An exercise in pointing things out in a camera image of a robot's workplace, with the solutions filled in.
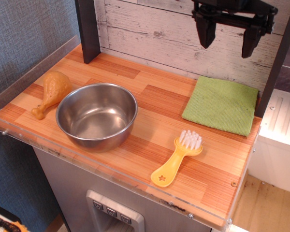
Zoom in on dark left post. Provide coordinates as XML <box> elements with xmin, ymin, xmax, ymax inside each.
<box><xmin>75</xmin><ymin>0</ymin><xmax>101</xmax><ymax>64</ymax></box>

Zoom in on green cloth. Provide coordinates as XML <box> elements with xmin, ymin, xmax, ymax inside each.
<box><xmin>182</xmin><ymin>76</ymin><xmax>259</xmax><ymax>137</ymax></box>

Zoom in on stainless steel bowl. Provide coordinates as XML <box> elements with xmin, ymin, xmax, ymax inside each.
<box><xmin>56</xmin><ymin>83</ymin><xmax>138</xmax><ymax>152</ymax></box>

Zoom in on white toy sink counter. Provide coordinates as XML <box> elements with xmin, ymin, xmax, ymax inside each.
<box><xmin>246</xmin><ymin>36</ymin><xmax>290</xmax><ymax>189</ymax></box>

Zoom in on dark right post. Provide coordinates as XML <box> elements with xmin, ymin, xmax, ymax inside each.
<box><xmin>255</xmin><ymin>17</ymin><xmax>290</xmax><ymax>118</ymax></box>

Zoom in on black and orange bag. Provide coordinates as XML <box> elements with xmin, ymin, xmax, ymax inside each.
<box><xmin>0</xmin><ymin>207</ymin><xmax>28</xmax><ymax>232</ymax></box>

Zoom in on yellow toy brush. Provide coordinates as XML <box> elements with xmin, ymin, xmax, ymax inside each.
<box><xmin>151</xmin><ymin>130</ymin><xmax>203</xmax><ymax>188</ymax></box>

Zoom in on plastic chicken drumstick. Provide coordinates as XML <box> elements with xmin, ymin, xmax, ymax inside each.
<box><xmin>31</xmin><ymin>71</ymin><xmax>73</xmax><ymax>120</ymax></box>

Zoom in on ice dispenser button panel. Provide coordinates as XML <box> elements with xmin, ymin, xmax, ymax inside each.
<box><xmin>86</xmin><ymin>189</ymin><xmax>145</xmax><ymax>232</ymax></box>

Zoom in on dark post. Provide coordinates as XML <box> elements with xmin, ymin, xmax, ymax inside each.
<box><xmin>75</xmin><ymin>0</ymin><xmax>101</xmax><ymax>64</ymax></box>
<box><xmin>255</xmin><ymin>17</ymin><xmax>290</xmax><ymax>118</ymax></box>

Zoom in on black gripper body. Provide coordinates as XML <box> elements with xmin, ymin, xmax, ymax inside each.
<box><xmin>192</xmin><ymin>0</ymin><xmax>278</xmax><ymax>34</ymax></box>

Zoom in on grey toy fridge cabinet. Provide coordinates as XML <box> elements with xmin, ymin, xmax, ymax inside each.
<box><xmin>34</xmin><ymin>148</ymin><xmax>211</xmax><ymax>232</ymax></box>

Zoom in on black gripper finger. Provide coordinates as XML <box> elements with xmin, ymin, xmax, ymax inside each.
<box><xmin>195</xmin><ymin>14</ymin><xmax>216</xmax><ymax>49</ymax></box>
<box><xmin>242</xmin><ymin>25</ymin><xmax>264</xmax><ymax>58</ymax></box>

